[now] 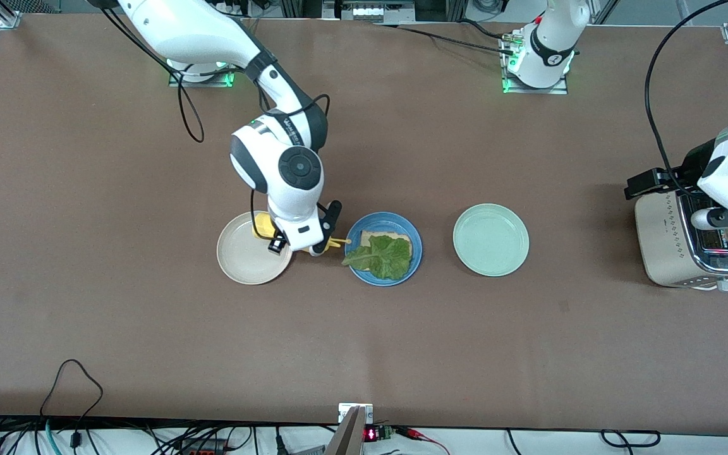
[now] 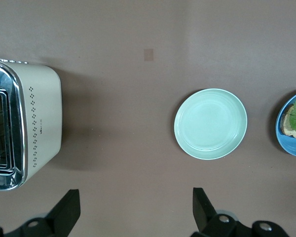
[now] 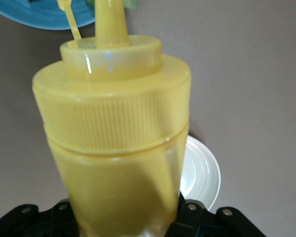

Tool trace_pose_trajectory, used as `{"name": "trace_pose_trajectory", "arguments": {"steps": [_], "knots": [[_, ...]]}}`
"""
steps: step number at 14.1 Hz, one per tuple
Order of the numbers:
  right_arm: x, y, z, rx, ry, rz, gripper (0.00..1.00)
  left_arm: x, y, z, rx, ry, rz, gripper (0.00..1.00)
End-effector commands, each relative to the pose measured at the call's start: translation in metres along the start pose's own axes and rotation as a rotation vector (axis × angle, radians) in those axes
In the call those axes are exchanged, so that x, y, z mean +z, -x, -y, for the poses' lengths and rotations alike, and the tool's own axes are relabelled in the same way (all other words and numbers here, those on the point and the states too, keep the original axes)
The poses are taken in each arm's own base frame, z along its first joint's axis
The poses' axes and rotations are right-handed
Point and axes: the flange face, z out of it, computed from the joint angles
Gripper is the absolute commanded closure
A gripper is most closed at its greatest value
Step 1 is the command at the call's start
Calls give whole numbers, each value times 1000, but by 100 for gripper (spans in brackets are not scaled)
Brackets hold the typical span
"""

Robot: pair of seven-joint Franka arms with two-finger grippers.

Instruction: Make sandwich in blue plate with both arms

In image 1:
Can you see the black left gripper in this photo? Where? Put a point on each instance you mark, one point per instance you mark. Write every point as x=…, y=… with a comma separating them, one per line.
x=687, y=168

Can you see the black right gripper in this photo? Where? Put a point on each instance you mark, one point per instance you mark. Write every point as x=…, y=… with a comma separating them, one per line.
x=275, y=238

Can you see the yellow squeeze bottle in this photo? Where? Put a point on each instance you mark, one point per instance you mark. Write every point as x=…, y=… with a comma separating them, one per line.
x=263, y=226

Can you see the green lettuce leaf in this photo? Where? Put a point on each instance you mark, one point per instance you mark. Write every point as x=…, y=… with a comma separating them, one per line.
x=389, y=259

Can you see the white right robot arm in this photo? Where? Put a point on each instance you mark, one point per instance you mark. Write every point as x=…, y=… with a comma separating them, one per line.
x=288, y=183

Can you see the blue round plate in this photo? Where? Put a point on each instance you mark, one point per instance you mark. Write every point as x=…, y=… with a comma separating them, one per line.
x=383, y=221

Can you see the beige round plate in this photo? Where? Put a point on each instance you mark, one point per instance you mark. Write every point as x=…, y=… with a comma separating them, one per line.
x=244, y=259

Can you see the pale green round plate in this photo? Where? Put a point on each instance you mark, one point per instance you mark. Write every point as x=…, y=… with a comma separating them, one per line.
x=490, y=240

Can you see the cream and chrome toaster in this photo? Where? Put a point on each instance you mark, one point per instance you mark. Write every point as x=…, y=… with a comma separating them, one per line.
x=658, y=253

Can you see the grey power strip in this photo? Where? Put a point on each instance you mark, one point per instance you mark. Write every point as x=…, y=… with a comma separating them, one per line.
x=370, y=11

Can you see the red digit display module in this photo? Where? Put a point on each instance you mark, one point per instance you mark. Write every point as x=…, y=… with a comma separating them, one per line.
x=371, y=435

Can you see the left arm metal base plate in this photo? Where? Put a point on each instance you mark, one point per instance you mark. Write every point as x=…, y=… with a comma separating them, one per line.
x=553, y=90

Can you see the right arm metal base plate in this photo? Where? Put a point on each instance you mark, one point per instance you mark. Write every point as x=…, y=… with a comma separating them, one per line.
x=225, y=81

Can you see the white mounting bracket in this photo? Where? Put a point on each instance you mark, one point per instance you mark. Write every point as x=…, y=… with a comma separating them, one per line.
x=345, y=412

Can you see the grey camera mount pole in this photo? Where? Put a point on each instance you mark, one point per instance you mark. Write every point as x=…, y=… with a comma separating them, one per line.
x=348, y=436

